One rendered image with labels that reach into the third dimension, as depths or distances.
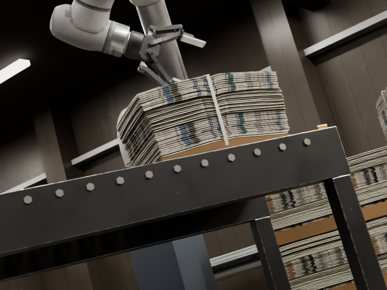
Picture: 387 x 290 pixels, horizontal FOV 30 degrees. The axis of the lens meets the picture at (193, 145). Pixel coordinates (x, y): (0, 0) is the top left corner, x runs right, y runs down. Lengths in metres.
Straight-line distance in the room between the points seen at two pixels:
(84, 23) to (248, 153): 0.60
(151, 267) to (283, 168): 1.08
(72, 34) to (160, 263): 0.99
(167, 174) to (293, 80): 5.05
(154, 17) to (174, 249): 0.81
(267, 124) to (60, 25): 0.60
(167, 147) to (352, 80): 4.96
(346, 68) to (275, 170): 5.08
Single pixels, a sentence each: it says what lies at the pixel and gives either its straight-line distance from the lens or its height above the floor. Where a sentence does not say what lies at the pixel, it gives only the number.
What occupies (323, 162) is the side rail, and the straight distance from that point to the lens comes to 1.71.
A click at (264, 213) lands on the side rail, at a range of 2.17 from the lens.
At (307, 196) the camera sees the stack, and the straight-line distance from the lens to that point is 2.50.
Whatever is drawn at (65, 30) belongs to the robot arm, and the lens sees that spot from 1.96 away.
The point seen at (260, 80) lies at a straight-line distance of 1.93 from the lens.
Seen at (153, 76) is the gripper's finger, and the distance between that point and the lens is 1.98.
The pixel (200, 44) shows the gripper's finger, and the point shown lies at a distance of 2.06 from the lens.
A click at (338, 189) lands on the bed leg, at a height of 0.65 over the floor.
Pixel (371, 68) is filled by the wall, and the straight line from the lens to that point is 6.61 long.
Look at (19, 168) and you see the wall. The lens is 9.20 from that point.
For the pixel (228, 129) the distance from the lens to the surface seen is 1.85.
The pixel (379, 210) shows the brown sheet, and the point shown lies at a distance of 2.53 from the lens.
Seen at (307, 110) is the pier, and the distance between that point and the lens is 6.49.
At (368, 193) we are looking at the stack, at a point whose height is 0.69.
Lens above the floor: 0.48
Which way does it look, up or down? 12 degrees up
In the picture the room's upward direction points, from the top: 16 degrees counter-clockwise
